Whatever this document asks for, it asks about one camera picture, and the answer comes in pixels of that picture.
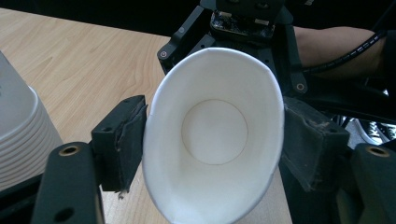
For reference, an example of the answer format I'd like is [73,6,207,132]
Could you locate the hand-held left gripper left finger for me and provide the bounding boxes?
[91,94,149,194]

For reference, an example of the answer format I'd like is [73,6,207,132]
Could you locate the stack of white paper cups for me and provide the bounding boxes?
[0,50,64,191]

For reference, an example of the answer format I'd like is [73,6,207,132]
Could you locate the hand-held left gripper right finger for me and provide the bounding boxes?
[279,96,351,192]

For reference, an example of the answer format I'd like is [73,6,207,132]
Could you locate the black cable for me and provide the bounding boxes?
[303,18,396,75]

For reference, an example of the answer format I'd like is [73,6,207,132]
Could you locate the black and white shoe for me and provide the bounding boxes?
[354,119,396,147]

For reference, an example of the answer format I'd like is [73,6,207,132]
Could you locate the single white paper cup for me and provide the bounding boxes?
[142,47,286,224]

